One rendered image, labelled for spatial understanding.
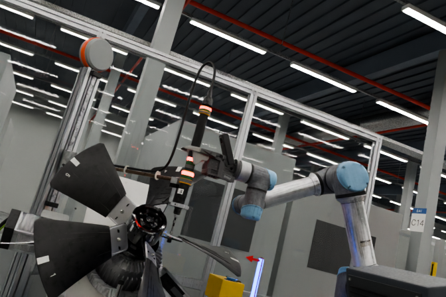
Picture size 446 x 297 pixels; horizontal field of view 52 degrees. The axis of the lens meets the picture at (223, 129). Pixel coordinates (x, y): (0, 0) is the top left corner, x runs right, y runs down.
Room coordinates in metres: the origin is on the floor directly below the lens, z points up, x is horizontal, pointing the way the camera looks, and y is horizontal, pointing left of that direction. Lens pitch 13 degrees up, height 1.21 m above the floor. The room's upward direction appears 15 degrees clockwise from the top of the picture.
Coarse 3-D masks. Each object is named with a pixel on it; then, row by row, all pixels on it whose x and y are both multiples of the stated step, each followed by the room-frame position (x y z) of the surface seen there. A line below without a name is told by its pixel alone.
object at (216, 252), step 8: (184, 240) 1.55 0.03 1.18; (200, 248) 1.56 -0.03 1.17; (208, 248) 1.61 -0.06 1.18; (216, 248) 1.70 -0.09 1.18; (224, 248) 1.74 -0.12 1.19; (216, 256) 1.57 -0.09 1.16; (224, 256) 1.62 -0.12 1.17; (232, 256) 1.67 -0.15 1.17; (224, 264) 1.55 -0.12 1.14; (232, 264) 1.59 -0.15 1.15; (240, 272) 1.57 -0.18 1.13
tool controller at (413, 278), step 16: (352, 272) 1.11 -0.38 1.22; (368, 272) 1.05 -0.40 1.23; (384, 272) 1.05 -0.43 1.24; (400, 272) 1.05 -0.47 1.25; (416, 272) 1.05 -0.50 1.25; (352, 288) 1.11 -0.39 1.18; (368, 288) 1.05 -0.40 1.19; (384, 288) 1.00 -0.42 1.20; (400, 288) 0.95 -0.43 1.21; (416, 288) 0.91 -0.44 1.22; (432, 288) 0.89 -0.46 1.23
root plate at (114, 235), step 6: (114, 228) 1.48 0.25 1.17; (120, 228) 1.49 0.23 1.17; (126, 228) 1.51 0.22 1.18; (114, 234) 1.48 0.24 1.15; (120, 234) 1.50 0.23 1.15; (126, 234) 1.51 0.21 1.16; (114, 240) 1.49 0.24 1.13; (126, 240) 1.52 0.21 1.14; (114, 246) 1.50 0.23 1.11; (120, 246) 1.51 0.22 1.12; (126, 246) 1.53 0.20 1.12; (114, 252) 1.50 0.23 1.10; (120, 252) 1.52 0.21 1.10
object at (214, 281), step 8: (208, 280) 2.03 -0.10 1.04; (216, 280) 1.94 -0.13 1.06; (224, 280) 1.89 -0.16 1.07; (208, 288) 2.01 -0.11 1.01; (216, 288) 1.92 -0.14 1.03; (224, 288) 1.89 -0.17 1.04; (232, 288) 1.90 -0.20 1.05; (240, 288) 1.91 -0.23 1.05; (208, 296) 1.99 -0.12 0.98; (216, 296) 1.90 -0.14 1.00; (224, 296) 1.90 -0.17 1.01; (232, 296) 1.91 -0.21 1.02; (240, 296) 1.92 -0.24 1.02
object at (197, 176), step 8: (152, 168) 1.81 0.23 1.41; (160, 168) 1.80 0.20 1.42; (168, 168) 1.79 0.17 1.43; (176, 168) 1.78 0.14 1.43; (184, 168) 1.77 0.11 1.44; (176, 176) 1.74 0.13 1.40; (200, 176) 1.73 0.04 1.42; (152, 184) 1.74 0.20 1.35; (160, 184) 1.73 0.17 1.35; (168, 184) 1.71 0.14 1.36; (192, 184) 1.69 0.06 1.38; (152, 192) 1.71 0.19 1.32; (160, 192) 1.68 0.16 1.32; (168, 192) 1.66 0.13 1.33; (152, 200) 1.67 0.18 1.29; (160, 200) 1.64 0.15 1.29; (168, 200) 1.63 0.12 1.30
